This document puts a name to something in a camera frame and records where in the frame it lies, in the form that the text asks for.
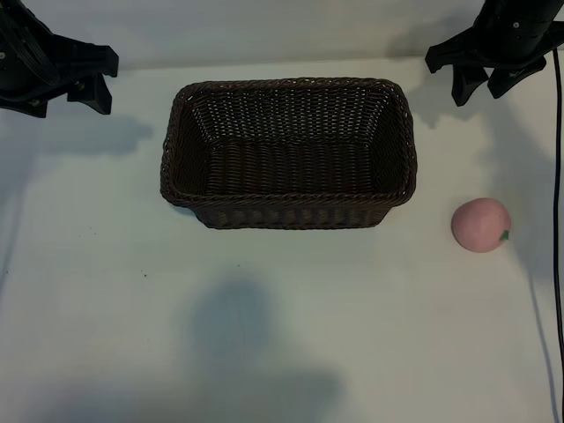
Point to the pink peach with green leaf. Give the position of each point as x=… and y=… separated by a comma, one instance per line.
x=478, y=224

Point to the dark brown woven basket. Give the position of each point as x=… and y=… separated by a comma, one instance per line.
x=286, y=167

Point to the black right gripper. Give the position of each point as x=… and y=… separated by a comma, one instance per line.
x=511, y=44

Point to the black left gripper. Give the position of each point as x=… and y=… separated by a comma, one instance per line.
x=17, y=70

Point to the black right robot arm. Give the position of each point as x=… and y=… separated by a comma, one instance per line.
x=524, y=9

